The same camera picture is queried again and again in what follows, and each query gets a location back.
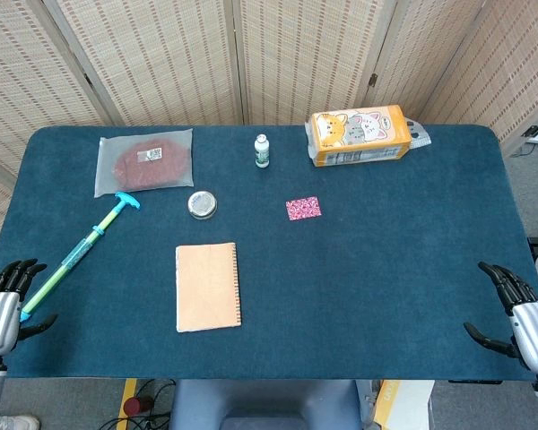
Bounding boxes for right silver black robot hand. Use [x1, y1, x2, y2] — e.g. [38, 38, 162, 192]
[463, 261, 538, 373]

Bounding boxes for tan spiral notebook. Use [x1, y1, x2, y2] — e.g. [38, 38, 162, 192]
[175, 242, 243, 334]

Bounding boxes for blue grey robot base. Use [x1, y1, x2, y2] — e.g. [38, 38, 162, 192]
[168, 379, 364, 430]

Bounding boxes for green blue water squirter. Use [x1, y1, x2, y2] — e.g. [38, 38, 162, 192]
[19, 191, 142, 323]

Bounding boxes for white shoe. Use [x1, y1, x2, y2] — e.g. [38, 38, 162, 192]
[0, 414, 41, 430]

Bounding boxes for yellow white box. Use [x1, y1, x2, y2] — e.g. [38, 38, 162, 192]
[370, 379, 435, 430]

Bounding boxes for red round button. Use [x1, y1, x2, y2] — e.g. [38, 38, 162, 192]
[124, 395, 152, 415]

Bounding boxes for blue table cloth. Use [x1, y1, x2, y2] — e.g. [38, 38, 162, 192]
[0, 124, 538, 382]

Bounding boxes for frosted bag with red cloth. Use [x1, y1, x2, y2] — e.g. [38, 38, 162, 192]
[93, 128, 195, 198]

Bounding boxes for grey patterned packet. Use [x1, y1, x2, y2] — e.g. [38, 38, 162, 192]
[405, 118, 433, 151]

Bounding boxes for round silver tin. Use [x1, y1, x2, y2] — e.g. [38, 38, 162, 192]
[187, 190, 218, 220]

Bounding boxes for orange cat tissue pack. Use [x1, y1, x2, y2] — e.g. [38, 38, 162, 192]
[304, 104, 414, 168]

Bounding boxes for pink patterned card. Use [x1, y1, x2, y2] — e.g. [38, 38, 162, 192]
[285, 195, 323, 222]

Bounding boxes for small white bottle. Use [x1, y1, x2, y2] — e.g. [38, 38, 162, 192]
[254, 133, 270, 169]

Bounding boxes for woven folding screen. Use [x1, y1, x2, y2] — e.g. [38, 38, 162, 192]
[0, 0, 538, 270]

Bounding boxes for black cable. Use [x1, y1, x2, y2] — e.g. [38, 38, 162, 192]
[99, 379, 177, 430]

